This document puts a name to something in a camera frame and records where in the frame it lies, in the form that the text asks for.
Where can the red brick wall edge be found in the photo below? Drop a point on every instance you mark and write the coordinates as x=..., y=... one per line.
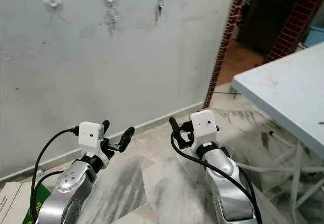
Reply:
x=225, y=42

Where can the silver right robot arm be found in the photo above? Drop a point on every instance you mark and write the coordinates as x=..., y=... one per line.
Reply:
x=230, y=193

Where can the white table leg frame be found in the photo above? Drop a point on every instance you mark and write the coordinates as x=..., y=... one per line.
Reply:
x=296, y=183

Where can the red brick pillar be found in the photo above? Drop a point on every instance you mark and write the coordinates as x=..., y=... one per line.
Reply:
x=296, y=16

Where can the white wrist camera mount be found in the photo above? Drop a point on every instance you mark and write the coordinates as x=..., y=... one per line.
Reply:
x=205, y=125
x=91, y=135

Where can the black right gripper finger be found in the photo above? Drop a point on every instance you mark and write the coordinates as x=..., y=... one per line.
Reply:
x=176, y=131

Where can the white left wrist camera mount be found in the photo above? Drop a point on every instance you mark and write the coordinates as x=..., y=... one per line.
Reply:
x=91, y=135

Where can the light blue table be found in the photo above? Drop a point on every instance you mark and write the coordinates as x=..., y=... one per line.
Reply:
x=283, y=90

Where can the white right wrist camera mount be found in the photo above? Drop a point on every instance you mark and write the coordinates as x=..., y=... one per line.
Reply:
x=205, y=125

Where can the blue container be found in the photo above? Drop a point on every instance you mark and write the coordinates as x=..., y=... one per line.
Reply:
x=315, y=34

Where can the small white floor object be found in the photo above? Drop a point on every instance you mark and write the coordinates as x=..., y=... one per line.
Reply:
x=39, y=173

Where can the small dark hanging key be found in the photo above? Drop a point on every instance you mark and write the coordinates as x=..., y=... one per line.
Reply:
x=159, y=6

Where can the dark brown door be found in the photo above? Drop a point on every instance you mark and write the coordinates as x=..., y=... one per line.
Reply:
x=268, y=11

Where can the white and green cardboard box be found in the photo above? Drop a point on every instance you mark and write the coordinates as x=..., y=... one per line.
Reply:
x=12, y=204

